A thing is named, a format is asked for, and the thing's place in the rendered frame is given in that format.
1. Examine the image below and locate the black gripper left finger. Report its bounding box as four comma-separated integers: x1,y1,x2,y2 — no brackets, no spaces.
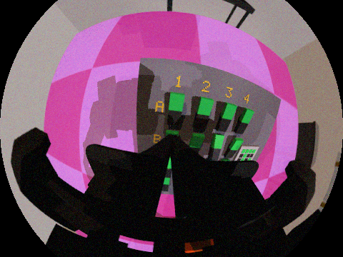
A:
86,134,172,217

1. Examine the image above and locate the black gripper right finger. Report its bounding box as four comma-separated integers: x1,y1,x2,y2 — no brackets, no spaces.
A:
171,135,259,218

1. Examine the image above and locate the grey switch panel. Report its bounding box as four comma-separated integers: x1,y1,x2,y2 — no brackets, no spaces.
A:
136,58,281,161

